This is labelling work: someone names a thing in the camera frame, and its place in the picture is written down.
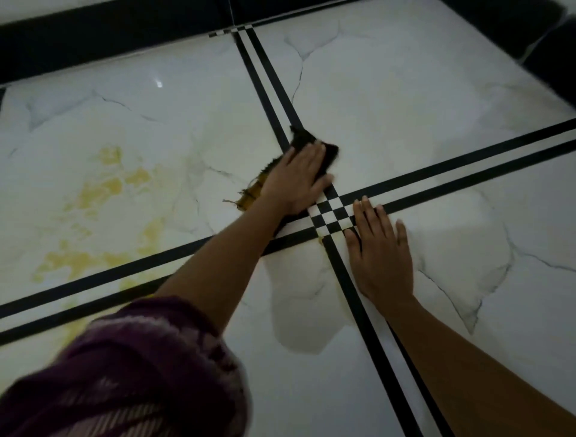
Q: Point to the person's right hand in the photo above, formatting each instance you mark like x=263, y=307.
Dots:
x=382, y=265

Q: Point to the person's left hand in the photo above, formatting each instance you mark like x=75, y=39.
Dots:
x=292, y=184

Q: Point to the person's left thumb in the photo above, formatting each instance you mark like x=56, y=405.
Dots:
x=324, y=183

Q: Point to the person's right thumb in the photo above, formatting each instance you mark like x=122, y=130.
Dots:
x=352, y=245

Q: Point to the person's right middle finger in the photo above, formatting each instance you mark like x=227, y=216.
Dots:
x=371, y=220

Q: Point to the person's right little finger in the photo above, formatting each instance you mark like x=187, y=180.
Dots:
x=401, y=238

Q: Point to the black cloth with yellow fringe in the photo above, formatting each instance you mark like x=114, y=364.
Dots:
x=315, y=140

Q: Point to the person's left forearm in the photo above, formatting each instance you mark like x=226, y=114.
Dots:
x=225, y=265

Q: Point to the person's right forearm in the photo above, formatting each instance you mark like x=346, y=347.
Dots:
x=472, y=373

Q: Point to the black furniture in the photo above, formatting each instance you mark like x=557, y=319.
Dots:
x=535, y=31

